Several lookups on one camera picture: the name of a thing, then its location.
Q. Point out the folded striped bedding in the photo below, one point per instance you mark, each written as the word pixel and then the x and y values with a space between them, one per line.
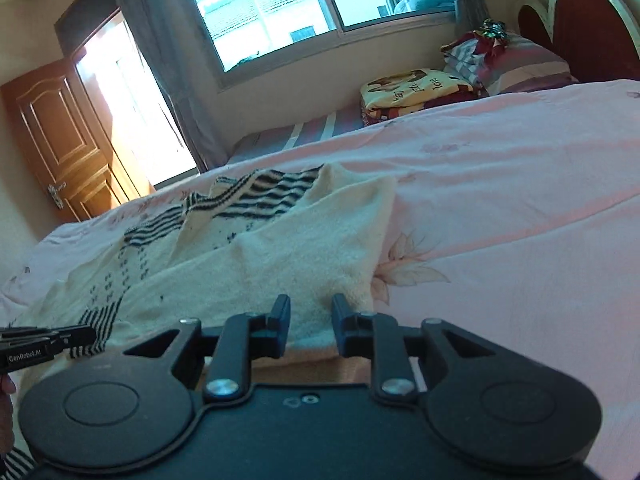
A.
pixel 467 55

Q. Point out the striped pillow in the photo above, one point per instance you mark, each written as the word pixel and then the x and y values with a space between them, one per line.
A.
pixel 530 67

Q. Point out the person's striped clothing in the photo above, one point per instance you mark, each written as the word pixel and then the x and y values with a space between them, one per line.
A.
pixel 15 465

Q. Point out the sliding window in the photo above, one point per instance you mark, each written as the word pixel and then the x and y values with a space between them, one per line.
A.
pixel 300 10

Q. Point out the person's left hand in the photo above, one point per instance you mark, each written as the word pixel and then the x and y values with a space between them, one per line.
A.
pixel 6 410

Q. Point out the cream sweater with black stripes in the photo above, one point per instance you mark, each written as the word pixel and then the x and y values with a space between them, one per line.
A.
pixel 280 240

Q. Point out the shiny colourful ornament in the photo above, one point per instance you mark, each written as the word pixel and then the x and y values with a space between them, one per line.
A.
pixel 494 29

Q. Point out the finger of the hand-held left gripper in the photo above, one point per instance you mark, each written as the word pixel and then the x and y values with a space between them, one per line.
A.
pixel 75 340

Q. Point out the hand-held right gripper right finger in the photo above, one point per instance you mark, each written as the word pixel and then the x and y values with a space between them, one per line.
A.
pixel 341 322

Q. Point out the wooden door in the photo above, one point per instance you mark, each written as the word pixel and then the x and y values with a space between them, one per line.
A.
pixel 65 140

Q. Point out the folded yellow printed blanket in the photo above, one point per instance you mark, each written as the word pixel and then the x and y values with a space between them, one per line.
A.
pixel 415 90

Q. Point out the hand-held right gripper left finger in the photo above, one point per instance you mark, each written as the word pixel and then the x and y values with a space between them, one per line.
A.
pixel 281 320

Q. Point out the striped mattress sheet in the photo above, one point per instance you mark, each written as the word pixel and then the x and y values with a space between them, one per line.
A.
pixel 305 132

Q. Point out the blue quilt outside window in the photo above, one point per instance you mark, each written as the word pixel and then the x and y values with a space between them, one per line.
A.
pixel 425 0

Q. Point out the red scalloped headboard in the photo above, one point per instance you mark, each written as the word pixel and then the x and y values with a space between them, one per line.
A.
pixel 590 25

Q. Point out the pink floral quilt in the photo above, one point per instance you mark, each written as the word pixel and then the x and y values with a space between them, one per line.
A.
pixel 500 185

